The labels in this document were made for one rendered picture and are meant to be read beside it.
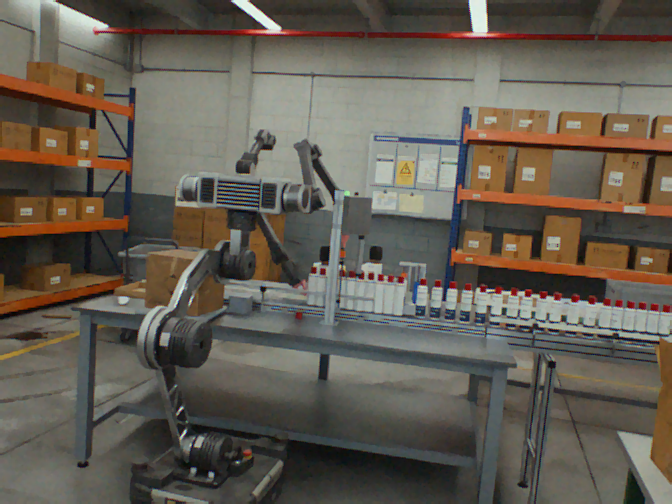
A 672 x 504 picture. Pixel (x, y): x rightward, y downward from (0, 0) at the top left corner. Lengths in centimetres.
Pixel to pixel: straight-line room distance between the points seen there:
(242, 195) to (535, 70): 548
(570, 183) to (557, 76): 126
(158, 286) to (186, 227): 383
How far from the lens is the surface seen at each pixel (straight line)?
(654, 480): 194
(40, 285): 682
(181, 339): 221
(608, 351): 313
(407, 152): 738
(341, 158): 768
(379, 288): 302
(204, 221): 667
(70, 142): 700
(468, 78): 754
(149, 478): 265
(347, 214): 285
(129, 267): 535
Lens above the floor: 150
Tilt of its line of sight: 6 degrees down
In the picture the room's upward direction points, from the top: 5 degrees clockwise
